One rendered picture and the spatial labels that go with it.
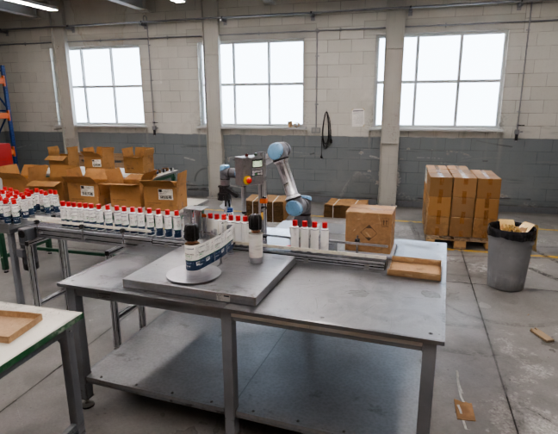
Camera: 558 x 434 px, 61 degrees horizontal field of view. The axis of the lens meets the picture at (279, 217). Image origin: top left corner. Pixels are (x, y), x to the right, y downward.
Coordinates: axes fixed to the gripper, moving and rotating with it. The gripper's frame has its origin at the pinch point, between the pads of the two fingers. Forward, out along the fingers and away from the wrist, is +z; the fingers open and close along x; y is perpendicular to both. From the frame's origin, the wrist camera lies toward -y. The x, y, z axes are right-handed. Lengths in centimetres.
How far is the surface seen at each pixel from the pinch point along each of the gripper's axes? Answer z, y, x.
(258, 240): -2, -49, 76
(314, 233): -1, -78, 50
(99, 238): 17, 88, 41
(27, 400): 101, 91, 123
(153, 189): 2, 106, -71
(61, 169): -9, 236, -101
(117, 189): 5, 150, -77
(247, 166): -41, -31, 42
